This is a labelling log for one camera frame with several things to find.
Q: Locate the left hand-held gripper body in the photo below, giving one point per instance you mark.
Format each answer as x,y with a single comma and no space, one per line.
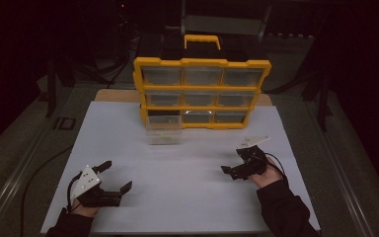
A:
93,194

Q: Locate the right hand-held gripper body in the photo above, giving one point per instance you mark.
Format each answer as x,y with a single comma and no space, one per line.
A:
251,161

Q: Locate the clear plastic drawer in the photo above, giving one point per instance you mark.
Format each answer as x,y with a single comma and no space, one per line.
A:
164,131

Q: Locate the yellow drawer cabinet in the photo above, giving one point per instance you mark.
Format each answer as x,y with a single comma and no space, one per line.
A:
197,62

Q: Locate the person's left hand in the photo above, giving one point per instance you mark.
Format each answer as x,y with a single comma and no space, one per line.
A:
83,211

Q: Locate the person's right hand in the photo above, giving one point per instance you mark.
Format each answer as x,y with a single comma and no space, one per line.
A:
269,176

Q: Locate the white table cover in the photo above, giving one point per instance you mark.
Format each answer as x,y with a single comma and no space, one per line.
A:
177,191

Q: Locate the black rectangular floor plate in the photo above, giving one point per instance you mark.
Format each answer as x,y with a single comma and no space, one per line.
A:
65,123

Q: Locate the set of clear cabinet drawers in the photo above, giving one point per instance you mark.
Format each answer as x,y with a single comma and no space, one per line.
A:
199,76

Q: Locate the dark metal stand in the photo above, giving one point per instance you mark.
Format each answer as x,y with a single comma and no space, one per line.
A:
51,89
324,105

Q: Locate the metal frame rail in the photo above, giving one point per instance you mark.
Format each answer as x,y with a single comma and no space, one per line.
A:
345,177
10,194

